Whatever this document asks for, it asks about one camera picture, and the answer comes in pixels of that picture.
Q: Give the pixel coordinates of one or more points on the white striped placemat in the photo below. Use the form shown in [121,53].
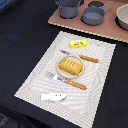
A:
[80,106]

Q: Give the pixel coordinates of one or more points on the brown stove board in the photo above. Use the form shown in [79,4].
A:
[108,28]

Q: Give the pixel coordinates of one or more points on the grey saucepan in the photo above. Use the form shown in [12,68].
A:
[94,13]

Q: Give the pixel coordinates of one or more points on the grey pot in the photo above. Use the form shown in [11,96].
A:
[68,8]

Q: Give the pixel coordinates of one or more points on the yellow box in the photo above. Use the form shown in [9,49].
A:
[78,43]

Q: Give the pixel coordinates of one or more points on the fork with wooden handle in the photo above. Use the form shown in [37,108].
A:
[67,81]

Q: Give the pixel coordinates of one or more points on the knife with wooden handle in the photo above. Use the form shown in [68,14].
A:
[80,56]

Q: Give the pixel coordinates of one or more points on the beige bowl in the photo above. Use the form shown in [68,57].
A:
[122,14]

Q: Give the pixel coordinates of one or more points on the white toy fish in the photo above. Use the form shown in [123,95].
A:
[53,97]

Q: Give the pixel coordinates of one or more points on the beige round plate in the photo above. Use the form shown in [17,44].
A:
[67,74]

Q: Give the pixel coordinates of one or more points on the orange bread loaf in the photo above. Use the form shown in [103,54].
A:
[70,66]

